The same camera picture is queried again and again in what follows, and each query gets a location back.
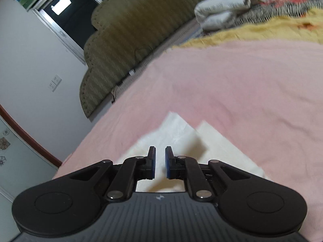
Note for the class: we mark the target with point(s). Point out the olive green scalloped headboard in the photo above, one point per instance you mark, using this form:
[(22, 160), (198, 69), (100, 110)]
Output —
[(127, 32)]

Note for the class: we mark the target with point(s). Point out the dark window with frame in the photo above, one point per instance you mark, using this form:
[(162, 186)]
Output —
[(69, 20)]

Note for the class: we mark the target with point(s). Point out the white wall socket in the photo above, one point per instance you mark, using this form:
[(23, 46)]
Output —
[(56, 80), (52, 86)]

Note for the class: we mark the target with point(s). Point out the white wall socket left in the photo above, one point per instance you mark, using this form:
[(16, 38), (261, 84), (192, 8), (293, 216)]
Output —
[(52, 86)]

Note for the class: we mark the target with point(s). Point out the yellow blanket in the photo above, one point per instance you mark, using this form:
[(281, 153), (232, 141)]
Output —
[(307, 28)]

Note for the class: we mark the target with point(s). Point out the white floral wardrobe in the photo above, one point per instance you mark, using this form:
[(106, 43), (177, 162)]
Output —
[(21, 168)]

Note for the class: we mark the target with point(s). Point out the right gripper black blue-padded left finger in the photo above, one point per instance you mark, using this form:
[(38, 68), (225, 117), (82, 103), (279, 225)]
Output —
[(71, 203)]

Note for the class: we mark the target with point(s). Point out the colourful floral quilt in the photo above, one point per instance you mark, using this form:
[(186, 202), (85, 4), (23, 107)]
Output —
[(265, 11)]

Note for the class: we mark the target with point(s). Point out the brown wooden door frame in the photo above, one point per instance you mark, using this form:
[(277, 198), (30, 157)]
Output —
[(28, 139)]

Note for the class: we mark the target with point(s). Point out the white wall socket right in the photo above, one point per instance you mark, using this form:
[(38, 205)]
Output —
[(56, 80)]

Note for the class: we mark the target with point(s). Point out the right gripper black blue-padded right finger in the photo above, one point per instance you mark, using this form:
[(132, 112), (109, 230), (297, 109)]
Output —
[(249, 203)]

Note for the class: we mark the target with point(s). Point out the white patterned folded quilt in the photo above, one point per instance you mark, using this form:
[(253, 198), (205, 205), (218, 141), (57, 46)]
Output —
[(213, 15)]

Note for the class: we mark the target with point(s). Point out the pink bed blanket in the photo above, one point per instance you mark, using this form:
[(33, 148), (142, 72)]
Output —
[(265, 97)]

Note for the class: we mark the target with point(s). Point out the white textured pants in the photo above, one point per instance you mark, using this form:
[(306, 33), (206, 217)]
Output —
[(203, 144)]

